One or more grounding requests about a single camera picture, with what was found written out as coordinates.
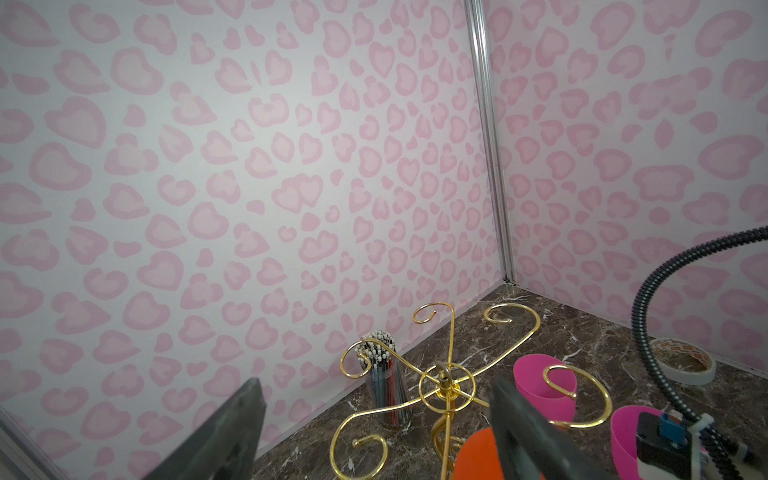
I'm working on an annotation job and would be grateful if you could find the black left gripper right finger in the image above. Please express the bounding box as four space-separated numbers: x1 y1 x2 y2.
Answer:
490 378 611 480

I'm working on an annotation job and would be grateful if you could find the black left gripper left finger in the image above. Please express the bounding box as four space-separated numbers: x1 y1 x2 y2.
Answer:
146 377 267 480

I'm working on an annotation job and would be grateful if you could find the pink wine glass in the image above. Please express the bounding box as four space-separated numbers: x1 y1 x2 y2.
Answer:
610 405 665 480
513 354 576 422

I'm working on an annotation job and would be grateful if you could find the pink wine glass back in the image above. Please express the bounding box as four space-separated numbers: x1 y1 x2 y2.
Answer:
610 405 665 480

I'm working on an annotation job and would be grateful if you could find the red wine glass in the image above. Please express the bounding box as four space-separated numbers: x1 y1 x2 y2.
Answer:
453 428 505 480

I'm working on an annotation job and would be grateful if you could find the clear cup of pencils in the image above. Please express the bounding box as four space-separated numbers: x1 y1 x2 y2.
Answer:
355 330 410 409

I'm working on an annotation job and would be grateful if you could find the roll of tape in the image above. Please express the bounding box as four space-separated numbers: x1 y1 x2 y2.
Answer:
650 338 717 386

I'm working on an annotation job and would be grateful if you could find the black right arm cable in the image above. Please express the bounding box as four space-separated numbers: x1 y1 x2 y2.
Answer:
631 225 768 480

